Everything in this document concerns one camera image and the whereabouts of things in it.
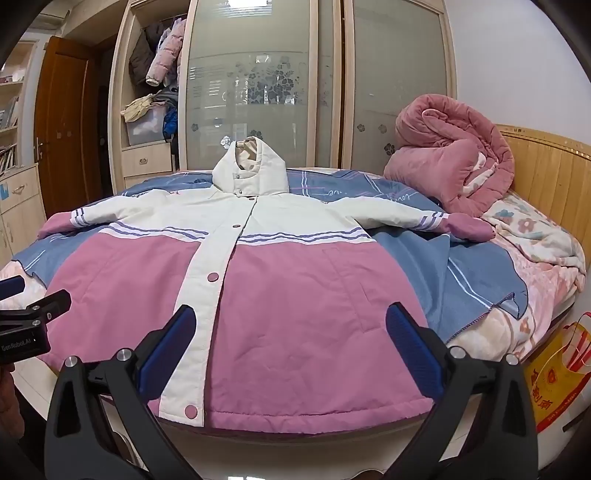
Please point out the pink puffer coat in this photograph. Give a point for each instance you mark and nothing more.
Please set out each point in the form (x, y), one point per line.
(166, 55)

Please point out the yellow and red bag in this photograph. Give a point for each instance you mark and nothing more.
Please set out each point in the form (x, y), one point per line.
(554, 378)

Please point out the person's left hand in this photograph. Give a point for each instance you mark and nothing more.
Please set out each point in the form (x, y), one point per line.
(8, 401)

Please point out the pink floral bed sheet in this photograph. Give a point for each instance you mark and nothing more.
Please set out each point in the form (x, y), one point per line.
(531, 295)

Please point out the grey clothes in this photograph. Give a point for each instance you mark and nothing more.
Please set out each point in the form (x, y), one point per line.
(168, 98)

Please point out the beige crumpled cloth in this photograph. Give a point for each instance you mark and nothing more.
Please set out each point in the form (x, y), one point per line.
(138, 108)

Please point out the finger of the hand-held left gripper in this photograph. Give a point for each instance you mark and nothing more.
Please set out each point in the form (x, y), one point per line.
(41, 309)
(11, 288)

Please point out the pink quilt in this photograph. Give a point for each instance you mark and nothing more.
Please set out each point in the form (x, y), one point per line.
(443, 138)

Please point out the brown wooden door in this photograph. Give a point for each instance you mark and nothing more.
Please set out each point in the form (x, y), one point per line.
(64, 120)

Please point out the blue clothes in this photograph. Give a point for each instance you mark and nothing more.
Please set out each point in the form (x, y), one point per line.
(170, 122)

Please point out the white floral fleece blanket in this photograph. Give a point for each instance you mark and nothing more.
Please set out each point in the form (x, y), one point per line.
(531, 230)

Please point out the row of books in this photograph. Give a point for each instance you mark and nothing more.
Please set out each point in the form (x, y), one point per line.
(8, 113)
(7, 159)

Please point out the pink and white jacket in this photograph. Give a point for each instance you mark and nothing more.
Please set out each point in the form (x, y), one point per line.
(295, 295)

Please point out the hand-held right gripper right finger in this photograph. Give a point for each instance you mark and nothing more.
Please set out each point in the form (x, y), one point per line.
(411, 350)

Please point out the frosted glass sliding door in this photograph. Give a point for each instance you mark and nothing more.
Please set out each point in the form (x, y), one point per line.
(258, 115)
(397, 92)

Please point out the beige wardrobe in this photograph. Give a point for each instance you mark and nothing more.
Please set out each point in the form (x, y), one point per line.
(117, 92)

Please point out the translucent storage box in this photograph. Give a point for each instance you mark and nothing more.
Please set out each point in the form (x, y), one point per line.
(145, 131)

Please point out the bamboo headboard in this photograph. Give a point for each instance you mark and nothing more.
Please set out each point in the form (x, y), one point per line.
(554, 175)

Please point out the beige bookshelf cabinet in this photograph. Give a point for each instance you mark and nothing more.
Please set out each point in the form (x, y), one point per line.
(23, 217)

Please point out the white bed frame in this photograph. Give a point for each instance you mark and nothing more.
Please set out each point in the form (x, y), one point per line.
(300, 445)

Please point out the blue striped blanket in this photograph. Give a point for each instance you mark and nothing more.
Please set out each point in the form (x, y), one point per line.
(415, 258)

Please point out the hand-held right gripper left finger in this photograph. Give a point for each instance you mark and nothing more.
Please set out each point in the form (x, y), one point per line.
(168, 350)

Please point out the dark hanging coat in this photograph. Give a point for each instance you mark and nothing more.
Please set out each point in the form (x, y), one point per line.
(143, 55)

